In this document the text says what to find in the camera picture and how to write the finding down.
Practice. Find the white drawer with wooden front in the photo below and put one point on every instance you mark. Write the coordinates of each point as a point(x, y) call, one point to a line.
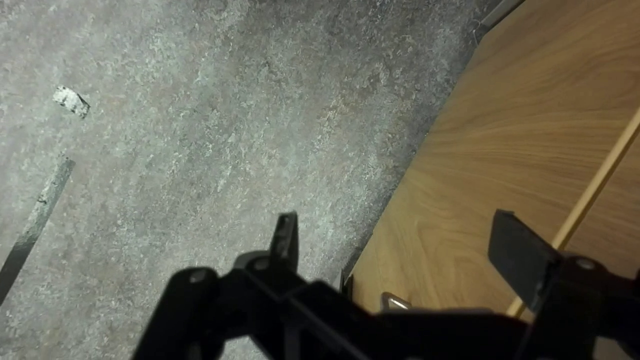
point(506, 167)

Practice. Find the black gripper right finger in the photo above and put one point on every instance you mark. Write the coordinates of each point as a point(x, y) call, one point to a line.
point(521, 257)

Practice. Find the small pale floor scrap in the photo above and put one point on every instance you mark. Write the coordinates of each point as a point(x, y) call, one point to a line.
point(71, 100)

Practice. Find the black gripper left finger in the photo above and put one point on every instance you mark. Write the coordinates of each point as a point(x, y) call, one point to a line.
point(285, 241)

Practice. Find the dark strip on floor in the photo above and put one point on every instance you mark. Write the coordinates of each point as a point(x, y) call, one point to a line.
point(33, 231)

